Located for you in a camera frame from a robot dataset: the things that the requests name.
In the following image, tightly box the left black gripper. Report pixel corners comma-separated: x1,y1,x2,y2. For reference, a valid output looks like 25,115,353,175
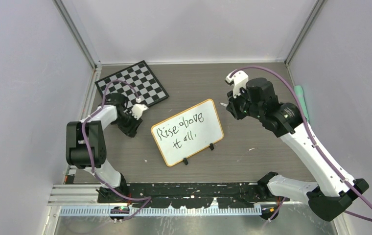
114,110,142,137

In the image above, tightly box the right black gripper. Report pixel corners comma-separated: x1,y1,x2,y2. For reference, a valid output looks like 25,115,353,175
228,85,263,120

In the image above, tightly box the yellow framed whiteboard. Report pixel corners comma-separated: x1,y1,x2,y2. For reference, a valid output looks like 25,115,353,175
150,99,224,167

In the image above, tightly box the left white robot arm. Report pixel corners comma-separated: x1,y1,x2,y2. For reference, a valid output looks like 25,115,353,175
66,94,148,203

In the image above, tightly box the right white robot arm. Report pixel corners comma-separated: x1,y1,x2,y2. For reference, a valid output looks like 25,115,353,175
225,77,358,221

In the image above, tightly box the black white checkerboard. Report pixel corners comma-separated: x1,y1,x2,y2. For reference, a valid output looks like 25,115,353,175
95,60,169,109

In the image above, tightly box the mint green microphone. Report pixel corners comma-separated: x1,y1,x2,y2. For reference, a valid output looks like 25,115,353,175
294,85,309,122

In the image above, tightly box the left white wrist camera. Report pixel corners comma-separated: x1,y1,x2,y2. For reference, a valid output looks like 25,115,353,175
131,103,149,120

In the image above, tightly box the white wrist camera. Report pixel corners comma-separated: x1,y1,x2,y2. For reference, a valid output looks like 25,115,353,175
225,70,249,98
131,103,149,120

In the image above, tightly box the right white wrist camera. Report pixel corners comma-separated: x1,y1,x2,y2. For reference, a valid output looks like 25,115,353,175
225,70,249,98

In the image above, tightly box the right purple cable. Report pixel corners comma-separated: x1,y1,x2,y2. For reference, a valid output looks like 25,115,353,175
229,66,372,223

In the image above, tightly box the purple cable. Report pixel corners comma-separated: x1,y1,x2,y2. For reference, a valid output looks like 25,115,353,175
81,79,153,221
229,66,372,223

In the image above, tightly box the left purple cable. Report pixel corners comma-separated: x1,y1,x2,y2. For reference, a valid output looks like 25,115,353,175
81,79,153,221

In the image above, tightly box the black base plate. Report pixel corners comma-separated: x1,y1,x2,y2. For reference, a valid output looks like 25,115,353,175
97,182,290,210

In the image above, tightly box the aluminium frame rail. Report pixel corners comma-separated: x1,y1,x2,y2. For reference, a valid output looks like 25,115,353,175
46,183,344,217

